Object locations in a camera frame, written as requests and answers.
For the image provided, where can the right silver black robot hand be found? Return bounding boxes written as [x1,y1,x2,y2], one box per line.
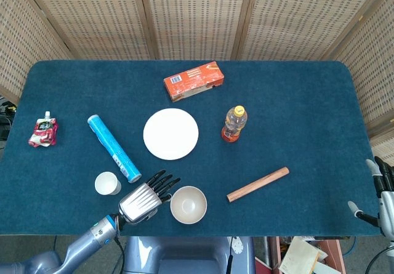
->
[347,156,394,236]

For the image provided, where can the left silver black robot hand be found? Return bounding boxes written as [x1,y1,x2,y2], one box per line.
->
[118,169,182,225]

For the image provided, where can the white paper cup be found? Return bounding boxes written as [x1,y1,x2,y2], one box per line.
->
[94,171,122,196]

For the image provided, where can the beige bowl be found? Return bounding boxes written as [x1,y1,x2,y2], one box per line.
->
[170,185,207,225]

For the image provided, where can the white round plate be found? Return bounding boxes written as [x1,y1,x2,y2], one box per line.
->
[142,108,199,161]

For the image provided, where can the blue cylindrical wrap roll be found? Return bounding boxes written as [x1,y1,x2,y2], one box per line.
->
[87,114,143,184]

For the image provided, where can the red box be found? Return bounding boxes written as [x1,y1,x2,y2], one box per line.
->
[316,239,346,274]

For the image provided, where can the grey robot torso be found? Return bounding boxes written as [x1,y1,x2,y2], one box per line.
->
[123,236,256,274]

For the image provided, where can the beige paper envelope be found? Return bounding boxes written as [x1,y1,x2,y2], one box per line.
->
[278,236,329,274]

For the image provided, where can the wooden rolling pin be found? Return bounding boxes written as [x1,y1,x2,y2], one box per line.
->
[226,166,290,203]

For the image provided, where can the red drink pouch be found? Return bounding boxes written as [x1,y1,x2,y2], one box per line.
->
[28,111,59,148]

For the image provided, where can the orange drink bottle yellow cap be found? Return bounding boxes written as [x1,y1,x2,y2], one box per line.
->
[221,105,248,144]

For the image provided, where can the teal table cloth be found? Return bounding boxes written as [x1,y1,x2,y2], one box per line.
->
[0,60,382,237]

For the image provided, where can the orange cardboard box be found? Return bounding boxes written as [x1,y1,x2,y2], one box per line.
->
[163,60,225,103]

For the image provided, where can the woven folding screen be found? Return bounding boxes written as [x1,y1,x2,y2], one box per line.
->
[0,0,394,166]

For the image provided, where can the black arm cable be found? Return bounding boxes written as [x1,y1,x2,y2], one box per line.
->
[113,236,126,274]

